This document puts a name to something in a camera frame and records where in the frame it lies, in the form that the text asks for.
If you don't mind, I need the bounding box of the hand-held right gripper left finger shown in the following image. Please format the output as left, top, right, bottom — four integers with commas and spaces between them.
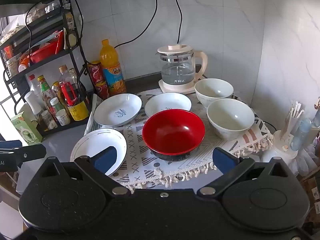
41, 146, 131, 196

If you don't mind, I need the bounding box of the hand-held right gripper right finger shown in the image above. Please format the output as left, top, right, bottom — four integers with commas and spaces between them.
197, 147, 292, 196

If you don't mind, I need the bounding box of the red plastic basket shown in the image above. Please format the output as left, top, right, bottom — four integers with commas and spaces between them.
29, 40, 60, 63

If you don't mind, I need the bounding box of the red drink can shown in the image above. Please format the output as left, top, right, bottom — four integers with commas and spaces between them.
94, 81, 110, 100
87, 60, 104, 85

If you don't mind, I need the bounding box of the small white jar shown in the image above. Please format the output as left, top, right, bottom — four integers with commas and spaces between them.
55, 109, 71, 126

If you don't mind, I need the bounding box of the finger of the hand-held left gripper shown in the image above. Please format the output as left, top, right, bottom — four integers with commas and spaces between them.
15, 144, 47, 167

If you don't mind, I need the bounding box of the small white bowl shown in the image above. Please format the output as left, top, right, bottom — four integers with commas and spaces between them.
194, 78, 234, 108

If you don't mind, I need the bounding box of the sauce bottle red label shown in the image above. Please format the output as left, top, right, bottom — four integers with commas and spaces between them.
37, 75, 57, 113

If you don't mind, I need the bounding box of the red bowl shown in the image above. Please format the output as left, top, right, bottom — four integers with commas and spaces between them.
142, 109, 206, 162

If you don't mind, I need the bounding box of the green carton box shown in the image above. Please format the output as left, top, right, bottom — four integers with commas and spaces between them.
10, 110, 43, 147

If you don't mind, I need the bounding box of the light blue bottle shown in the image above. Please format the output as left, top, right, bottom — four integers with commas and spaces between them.
291, 119, 312, 152

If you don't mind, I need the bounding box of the green bottle white cap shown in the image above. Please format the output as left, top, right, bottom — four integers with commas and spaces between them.
49, 97, 66, 115

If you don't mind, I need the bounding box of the glass electric kettle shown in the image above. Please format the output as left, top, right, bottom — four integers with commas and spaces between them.
157, 44, 208, 85

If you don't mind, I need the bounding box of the black power cable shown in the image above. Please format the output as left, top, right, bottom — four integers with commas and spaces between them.
114, 0, 158, 49

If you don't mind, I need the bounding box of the small white plate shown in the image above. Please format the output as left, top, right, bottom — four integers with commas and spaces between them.
144, 92, 192, 118

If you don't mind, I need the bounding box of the oil bottle white cap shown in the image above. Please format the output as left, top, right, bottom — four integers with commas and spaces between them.
24, 91, 48, 132

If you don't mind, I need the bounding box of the patterned fringed cloth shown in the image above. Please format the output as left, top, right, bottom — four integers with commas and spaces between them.
84, 90, 274, 190

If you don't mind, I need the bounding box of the bundle of wrapped chopsticks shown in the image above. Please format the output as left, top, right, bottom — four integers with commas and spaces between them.
281, 100, 305, 140

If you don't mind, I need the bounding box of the black metal rack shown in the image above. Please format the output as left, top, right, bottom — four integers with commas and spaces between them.
0, 0, 97, 138

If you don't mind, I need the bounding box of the white chopstick holder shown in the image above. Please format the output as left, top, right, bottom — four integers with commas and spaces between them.
261, 130, 300, 163

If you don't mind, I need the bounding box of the white plate black rim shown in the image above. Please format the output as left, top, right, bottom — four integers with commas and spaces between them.
70, 128, 127, 177

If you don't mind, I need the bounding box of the orange juice bottle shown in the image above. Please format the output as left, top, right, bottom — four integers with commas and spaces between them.
99, 39, 126, 97

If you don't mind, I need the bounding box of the small glass jar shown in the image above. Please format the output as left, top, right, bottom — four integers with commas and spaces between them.
41, 110, 57, 130

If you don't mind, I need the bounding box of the clear bottle red cap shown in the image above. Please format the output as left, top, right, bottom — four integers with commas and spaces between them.
28, 74, 40, 98

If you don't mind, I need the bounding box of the white plate blue print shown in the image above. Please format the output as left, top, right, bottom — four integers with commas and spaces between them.
94, 93, 142, 127

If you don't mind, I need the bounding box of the cream kettle base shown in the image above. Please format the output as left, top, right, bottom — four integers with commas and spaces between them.
159, 75, 209, 94

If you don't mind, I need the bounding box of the large white bowl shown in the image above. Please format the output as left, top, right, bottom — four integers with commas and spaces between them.
206, 98, 255, 141

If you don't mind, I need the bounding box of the large sauce bottle yellow label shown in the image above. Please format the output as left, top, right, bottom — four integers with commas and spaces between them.
59, 64, 90, 122

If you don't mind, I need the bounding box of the black kettle cable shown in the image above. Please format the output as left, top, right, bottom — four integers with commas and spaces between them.
172, 0, 183, 44

